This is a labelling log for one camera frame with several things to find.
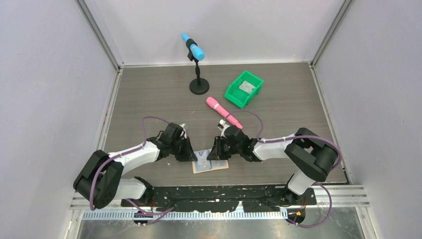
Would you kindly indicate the card inside green bin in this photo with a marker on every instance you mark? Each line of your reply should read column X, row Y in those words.
column 247, row 87

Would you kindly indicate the black microphone stand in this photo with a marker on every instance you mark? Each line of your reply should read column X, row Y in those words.
column 199, row 85

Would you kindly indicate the beige card holder wallet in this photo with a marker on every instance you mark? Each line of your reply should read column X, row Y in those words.
column 216, row 165

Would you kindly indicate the aluminium front rail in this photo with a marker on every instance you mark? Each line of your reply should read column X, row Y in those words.
column 237, row 214

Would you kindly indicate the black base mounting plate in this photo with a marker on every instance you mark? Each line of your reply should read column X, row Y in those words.
column 219, row 199

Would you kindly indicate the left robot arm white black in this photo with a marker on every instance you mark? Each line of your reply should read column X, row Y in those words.
column 100, row 181

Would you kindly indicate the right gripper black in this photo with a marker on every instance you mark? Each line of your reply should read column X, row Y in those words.
column 217, row 153

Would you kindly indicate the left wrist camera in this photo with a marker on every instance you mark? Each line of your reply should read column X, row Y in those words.
column 184, row 130

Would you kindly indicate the pink toy microphone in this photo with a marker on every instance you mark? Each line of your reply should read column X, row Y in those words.
column 214, row 104

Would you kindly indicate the blue toy microphone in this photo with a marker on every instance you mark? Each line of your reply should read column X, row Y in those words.
column 195, row 52

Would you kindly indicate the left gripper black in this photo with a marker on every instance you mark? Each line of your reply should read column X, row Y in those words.
column 188, row 155

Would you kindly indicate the green plastic bin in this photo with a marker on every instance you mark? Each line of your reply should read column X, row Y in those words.
column 238, row 97

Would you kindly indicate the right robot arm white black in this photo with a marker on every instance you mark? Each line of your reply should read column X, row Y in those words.
column 314, row 156

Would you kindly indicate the blue credit card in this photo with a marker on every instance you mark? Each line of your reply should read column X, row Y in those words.
column 202, row 164

